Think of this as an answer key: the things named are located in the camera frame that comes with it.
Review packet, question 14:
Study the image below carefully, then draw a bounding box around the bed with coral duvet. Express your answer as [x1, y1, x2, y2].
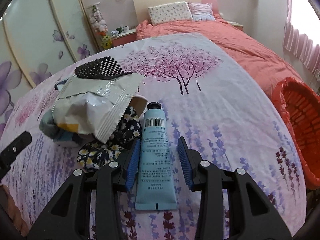
[136, 18, 303, 97]

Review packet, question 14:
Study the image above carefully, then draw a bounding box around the floral pink purple tablecloth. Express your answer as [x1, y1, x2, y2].
[1, 34, 306, 239]

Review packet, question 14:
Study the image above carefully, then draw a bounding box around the silver snack bag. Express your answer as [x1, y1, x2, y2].
[52, 73, 144, 143]

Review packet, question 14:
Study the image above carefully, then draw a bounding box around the black polka dot hairbrush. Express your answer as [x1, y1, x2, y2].
[74, 56, 132, 80]

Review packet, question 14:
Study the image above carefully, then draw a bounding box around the cream pink headboard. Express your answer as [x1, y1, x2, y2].
[133, 0, 219, 25]

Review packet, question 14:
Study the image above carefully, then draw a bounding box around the nightstand right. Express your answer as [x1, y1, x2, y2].
[228, 21, 244, 32]

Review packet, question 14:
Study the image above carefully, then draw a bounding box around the floral sliding wardrobe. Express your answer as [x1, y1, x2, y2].
[1, 0, 98, 132]

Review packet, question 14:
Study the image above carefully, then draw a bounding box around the floral white pillow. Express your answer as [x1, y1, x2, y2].
[148, 1, 193, 25]

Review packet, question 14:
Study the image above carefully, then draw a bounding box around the striped pink pillow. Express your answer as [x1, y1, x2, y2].
[188, 2, 215, 21]

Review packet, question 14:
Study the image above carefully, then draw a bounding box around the light blue cream tube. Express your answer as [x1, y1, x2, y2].
[135, 102, 177, 211]

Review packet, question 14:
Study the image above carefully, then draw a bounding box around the red laundry basket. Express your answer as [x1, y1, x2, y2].
[271, 77, 320, 190]

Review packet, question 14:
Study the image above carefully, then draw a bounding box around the pink curtain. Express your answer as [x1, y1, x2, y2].
[283, 0, 319, 73]

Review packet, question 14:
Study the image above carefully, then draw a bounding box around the pink nightstand left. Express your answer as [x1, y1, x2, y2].
[112, 29, 137, 47]

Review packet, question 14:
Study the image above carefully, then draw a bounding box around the black floral scrunchie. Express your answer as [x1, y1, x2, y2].
[76, 106, 142, 172]

